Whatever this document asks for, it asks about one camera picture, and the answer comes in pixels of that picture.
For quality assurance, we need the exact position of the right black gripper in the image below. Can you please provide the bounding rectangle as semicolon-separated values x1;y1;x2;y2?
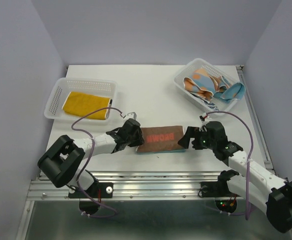
176;126;216;150

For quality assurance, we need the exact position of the red and brown towel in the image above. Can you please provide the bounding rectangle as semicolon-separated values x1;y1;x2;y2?
136;125;185;154

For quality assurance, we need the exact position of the orange and blue spotted towel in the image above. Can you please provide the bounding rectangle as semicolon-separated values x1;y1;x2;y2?
183;68;233;102

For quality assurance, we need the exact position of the yellow and blue towel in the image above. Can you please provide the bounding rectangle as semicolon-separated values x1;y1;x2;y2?
62;91;113;117

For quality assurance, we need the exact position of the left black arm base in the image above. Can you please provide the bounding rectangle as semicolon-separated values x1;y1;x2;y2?
68;182;118;219

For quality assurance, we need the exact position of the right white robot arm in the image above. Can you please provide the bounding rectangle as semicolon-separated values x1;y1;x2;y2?
178;121;292;233

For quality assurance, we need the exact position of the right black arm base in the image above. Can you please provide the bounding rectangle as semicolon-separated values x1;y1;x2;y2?
197;181;245;216

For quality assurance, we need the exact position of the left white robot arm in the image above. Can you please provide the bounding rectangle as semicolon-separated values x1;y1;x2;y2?
37;118;144;197

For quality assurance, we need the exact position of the white and blue printed towel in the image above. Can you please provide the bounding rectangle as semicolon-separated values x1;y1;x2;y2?
198;97;219;111

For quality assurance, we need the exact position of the left white plastic basket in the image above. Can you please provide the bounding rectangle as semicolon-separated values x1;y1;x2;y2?
44;77;118;122

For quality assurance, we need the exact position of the white plastic basket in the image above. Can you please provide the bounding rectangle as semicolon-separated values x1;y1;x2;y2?
44;77;118;122
173;58;240;112

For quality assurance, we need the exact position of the light blue patterned towel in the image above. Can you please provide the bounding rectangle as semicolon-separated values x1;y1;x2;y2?
220;82;246;103

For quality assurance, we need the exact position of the right white plastic basket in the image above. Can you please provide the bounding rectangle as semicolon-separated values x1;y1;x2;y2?
173;58;240;112

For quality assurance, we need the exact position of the aluminium rail frame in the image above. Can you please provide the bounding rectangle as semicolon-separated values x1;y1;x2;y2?
15;64;292;240

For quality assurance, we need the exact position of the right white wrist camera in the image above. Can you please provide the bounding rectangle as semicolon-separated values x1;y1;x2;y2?
199;113;212;126

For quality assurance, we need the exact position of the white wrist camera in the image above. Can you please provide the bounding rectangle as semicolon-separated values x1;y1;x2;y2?
123;112;137;121
199;113;212;126

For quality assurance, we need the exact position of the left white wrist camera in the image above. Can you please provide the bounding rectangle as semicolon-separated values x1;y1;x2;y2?
123;112;137;121

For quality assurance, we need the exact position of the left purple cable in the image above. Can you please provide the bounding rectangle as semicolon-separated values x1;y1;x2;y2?
71;107;118;219

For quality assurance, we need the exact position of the purple cable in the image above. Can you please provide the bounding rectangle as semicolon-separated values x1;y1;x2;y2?
71;107;118;219
200;111;255;221

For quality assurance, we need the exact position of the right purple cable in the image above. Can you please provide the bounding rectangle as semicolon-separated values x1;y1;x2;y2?
200;111;255;221

